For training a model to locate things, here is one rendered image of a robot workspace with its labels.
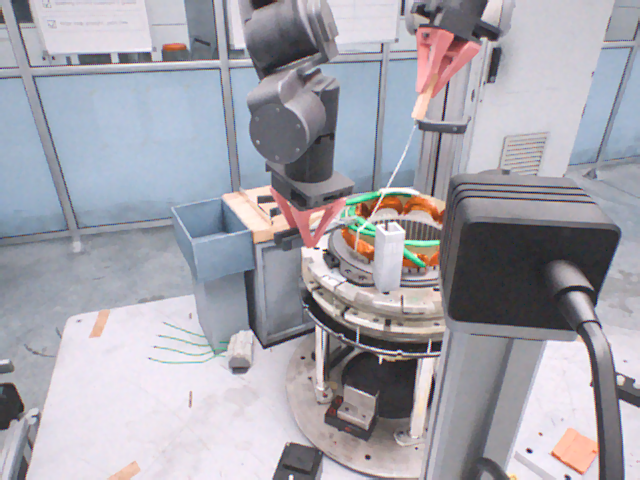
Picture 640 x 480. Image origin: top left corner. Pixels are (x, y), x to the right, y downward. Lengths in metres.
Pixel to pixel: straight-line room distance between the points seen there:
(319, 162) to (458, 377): 0.36
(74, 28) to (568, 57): 2.68
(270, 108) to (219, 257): 0.47
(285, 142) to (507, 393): 0.30
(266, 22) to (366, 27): 2.53
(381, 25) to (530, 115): 1.05
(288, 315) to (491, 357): 0.82
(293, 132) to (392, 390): 0.62
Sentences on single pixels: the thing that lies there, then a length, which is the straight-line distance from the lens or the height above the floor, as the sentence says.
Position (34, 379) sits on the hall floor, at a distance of 2.34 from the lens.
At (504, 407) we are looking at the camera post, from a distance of 0.20.
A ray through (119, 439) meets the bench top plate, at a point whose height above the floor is 0.78.
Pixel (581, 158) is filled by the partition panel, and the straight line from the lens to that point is 4.39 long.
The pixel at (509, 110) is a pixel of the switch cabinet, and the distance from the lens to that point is 3.04.
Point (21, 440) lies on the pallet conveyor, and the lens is 1.12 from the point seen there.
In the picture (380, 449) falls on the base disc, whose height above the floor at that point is 0.80.
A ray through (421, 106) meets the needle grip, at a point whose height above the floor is 1.31.
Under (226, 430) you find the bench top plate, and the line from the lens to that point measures 0.87.
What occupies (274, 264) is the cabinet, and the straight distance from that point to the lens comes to 0.89.
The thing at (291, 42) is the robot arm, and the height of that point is 1.41.
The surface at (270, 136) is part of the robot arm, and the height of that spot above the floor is 1.33.
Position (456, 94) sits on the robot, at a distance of 1.12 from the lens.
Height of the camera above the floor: 1.46
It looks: 30 degrees down
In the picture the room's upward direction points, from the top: straight up
